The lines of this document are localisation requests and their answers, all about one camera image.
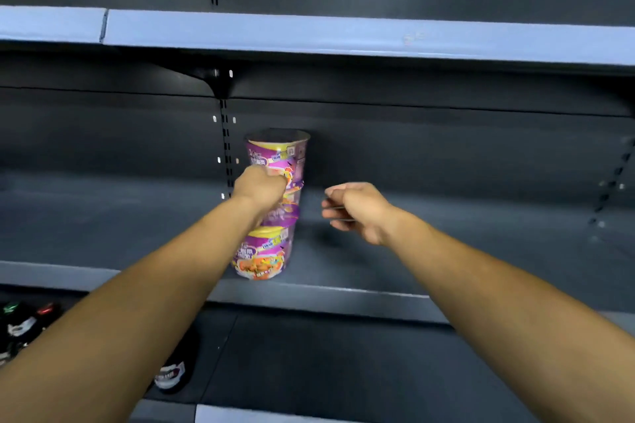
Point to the person's right hand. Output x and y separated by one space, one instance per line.
364 212

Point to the person's left hand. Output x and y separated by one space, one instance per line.
260 187

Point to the purple cup noodle bowl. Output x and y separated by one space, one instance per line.
291 213
292 155
263 259

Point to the dark metal store shelving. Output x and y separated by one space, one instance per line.
446 150

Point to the person's left forearm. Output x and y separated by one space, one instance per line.
124 328

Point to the person's right forearm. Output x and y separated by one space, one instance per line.
496 313

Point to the row of dark glass bottles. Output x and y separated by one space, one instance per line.
22 328

